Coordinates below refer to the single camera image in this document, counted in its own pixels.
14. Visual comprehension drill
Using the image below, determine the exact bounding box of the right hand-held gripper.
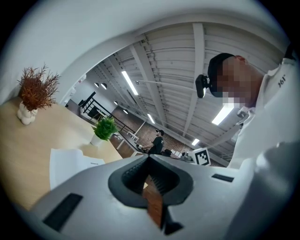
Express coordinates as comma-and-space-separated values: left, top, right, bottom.
180, 147, 211, 167

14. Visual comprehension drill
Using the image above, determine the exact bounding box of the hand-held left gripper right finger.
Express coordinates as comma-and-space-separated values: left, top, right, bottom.
149, 154, 240, 240

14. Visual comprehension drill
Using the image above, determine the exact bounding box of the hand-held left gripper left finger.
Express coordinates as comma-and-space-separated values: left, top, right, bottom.
25, 154, 166, 240

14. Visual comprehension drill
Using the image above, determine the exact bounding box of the white printed booklet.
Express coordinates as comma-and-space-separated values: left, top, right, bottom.
49, 147, 106, 191

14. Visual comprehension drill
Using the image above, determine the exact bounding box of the small white plant pot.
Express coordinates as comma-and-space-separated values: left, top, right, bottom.
90, 133, 104, 147

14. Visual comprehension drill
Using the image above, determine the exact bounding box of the person's white shirt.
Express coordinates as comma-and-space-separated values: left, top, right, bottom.
226, 56, 300, 240

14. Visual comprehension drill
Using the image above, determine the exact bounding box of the white-framed table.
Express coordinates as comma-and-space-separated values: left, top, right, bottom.
110, 131, 144, 158

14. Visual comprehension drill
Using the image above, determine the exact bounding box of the green artificial plant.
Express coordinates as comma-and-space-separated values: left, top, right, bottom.
92, 116, 120, 142

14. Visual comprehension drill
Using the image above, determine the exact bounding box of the thin white ceiling pipe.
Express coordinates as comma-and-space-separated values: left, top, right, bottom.
135, 79, 199, 91

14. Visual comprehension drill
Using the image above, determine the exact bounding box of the black metal railing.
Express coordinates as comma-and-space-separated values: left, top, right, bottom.
78, 91, 136, 134

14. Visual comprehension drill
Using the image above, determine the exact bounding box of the white bumpy vase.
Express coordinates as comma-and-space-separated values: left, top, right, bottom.
16, 102, 38, 125

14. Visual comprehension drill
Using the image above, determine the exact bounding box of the dried brown plant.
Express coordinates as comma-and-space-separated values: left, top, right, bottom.
17, 63, 61, 111

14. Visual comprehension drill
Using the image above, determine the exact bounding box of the black head-worn camera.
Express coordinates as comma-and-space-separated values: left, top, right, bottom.
195, 74, 214, 99

